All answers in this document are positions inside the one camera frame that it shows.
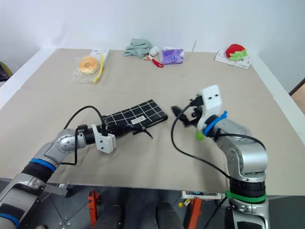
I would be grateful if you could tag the white framed board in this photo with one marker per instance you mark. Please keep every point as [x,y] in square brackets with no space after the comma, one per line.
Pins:
[202,194]

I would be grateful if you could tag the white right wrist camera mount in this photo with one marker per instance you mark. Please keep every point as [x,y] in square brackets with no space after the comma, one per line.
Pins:
[212,101]

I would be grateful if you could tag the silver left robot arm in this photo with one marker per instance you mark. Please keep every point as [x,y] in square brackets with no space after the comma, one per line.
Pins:
[64,143]

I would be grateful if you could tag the small green blob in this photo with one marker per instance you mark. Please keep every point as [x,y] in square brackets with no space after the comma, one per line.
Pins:
[199,135]

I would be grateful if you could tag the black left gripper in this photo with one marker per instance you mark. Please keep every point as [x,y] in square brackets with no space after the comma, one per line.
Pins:
[119,130]

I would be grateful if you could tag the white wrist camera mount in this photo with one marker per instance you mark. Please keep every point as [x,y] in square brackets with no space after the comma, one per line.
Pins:
[212,101]
[104,142]

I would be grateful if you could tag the olive green object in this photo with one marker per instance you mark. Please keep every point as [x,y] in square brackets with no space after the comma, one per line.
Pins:
[5,71]

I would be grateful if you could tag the orange metal stand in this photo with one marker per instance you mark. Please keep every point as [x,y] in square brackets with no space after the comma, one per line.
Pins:
[93,208]
[195,211]

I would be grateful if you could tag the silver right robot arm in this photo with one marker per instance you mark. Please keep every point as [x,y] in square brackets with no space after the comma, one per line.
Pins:
[247,155]

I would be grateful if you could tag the grey metal bracket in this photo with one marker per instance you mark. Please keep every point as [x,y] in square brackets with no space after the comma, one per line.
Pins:
[57,189]

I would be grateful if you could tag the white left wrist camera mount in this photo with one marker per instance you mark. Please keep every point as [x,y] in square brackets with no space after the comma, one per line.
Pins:
[104,142]

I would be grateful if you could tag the red plush strawberry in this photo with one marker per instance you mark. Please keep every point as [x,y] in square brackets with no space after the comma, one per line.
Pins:
[236,51]

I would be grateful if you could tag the purple tissue pack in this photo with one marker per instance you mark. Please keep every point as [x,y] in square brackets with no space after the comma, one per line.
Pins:
[172,56]

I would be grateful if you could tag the black white grid pouch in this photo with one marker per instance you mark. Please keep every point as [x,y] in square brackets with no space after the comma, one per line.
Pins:
[137,114]

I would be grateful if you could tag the white printed booklet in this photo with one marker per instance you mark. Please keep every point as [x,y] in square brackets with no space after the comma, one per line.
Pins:
[234,61]

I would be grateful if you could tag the donut in clear plastic bag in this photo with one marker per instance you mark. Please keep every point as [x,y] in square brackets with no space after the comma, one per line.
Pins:
[87,68]

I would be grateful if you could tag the white flat box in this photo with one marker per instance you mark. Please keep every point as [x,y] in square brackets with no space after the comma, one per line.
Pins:
[102,53]

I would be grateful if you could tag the pale green cloth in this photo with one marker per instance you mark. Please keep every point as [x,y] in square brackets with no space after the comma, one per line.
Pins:
[138,47]

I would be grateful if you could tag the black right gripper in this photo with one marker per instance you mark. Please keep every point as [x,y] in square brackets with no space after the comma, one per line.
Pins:
[196,112]

